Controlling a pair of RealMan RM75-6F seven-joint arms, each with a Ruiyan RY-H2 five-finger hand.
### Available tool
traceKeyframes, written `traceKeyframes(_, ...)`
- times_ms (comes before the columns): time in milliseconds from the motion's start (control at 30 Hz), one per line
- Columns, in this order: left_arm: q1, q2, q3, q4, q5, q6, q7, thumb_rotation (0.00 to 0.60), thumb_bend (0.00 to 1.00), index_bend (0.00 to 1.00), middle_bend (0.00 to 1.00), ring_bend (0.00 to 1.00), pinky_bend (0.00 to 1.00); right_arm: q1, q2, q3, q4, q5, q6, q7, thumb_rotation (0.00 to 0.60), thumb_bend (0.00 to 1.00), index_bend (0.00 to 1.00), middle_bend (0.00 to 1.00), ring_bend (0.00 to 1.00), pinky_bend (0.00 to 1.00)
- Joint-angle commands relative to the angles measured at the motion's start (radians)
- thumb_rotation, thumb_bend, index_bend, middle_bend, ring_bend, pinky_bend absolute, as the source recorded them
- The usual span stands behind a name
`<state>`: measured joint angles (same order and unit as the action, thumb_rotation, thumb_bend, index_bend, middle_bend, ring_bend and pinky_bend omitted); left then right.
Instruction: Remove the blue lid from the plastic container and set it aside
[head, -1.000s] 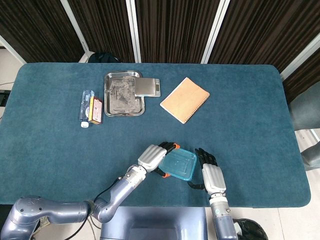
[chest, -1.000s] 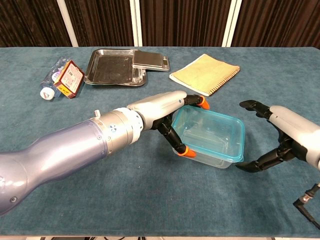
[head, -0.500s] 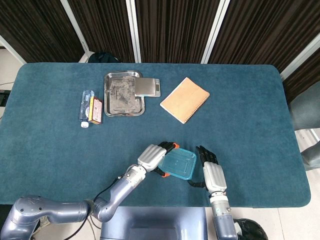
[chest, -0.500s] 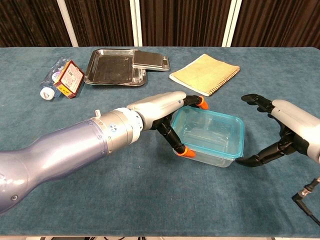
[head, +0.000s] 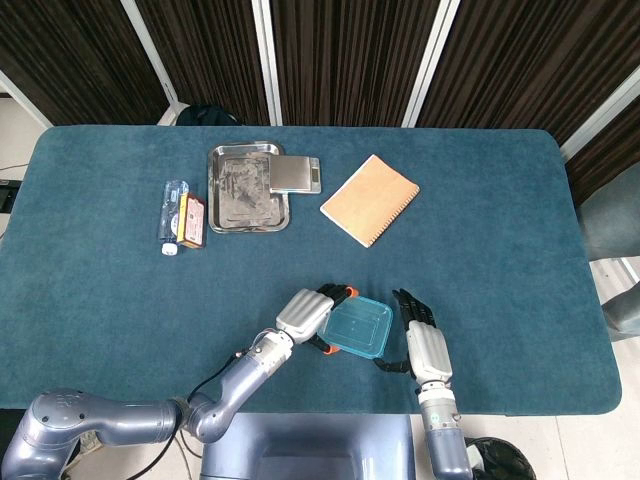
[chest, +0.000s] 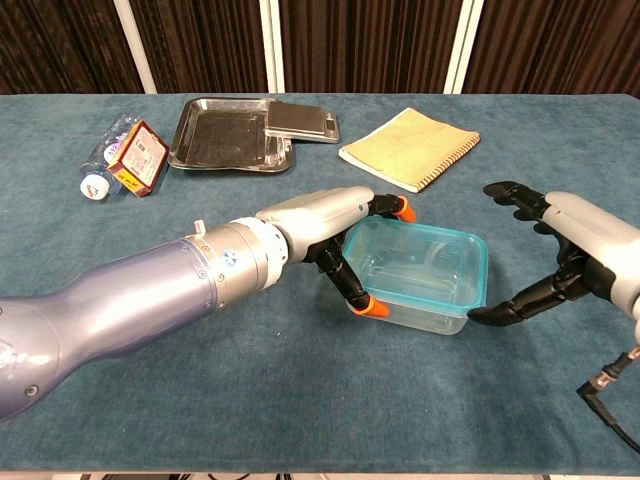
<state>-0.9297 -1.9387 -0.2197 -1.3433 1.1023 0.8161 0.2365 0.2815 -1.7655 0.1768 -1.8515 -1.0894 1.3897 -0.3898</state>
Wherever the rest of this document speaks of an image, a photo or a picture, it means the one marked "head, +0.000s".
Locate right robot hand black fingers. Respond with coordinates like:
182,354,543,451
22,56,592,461
373,288,454,391

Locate stainless steel tray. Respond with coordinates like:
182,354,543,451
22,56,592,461
207,141,292,235

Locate white partition post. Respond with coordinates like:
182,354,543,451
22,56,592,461
0,69,54,129
118,0,189,126
558,74,640,162
401,0,461,127
251,0,285,126

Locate black trash bin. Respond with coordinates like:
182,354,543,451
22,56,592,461
464,436,537,480

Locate black device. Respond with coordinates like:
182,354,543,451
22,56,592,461
0,178,22,215

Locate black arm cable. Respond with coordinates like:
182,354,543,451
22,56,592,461
185,349,251,404

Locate clear plastic water bottle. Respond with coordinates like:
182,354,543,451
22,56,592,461
157,179,191,257

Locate spiral notebook kraft cover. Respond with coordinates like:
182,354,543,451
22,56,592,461
319,153,421,249

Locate grey chair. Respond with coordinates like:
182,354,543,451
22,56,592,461
577,163,640,345

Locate blue table cloth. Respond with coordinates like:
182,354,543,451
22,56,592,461
0,124,624,417

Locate transparent blue lid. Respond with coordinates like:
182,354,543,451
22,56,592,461
324,295,394,360

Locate silver digital kitchen scale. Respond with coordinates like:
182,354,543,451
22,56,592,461
268,154,324,196

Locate red yellow carton box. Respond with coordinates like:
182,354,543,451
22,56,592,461
175,192,207,250

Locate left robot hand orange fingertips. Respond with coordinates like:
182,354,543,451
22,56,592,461
274,283,359,357

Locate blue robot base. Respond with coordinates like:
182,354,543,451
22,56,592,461
199,412,417,480

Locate floor cables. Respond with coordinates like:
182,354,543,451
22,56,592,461
130,424,204,476

